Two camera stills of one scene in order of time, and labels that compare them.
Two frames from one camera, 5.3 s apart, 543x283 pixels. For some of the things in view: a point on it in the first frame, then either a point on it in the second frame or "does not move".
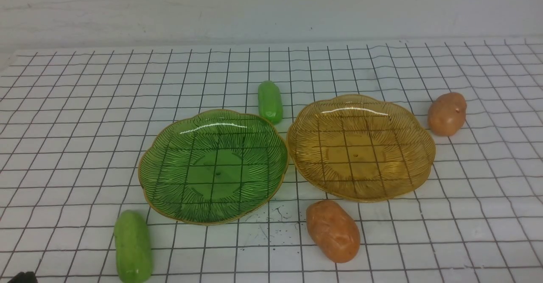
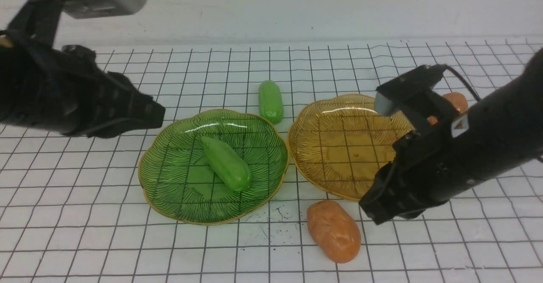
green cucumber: x=270 y=103 does not move
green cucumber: x=134 y=257 to x=233 y=171
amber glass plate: x=359 y=148 does not move
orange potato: x=333 y=230 does not move
